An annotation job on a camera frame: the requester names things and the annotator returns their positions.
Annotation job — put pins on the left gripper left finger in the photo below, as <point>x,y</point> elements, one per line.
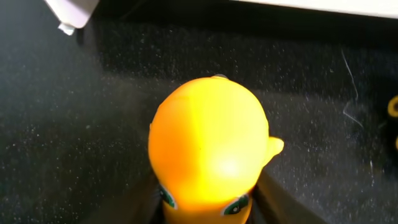
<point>133,205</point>

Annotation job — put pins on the grey and yellow toy truck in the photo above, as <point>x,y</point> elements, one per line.
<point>390,107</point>

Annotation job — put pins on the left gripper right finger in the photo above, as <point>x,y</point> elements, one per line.
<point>280,208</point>

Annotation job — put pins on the yellow rubber duck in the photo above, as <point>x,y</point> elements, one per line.
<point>208,140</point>

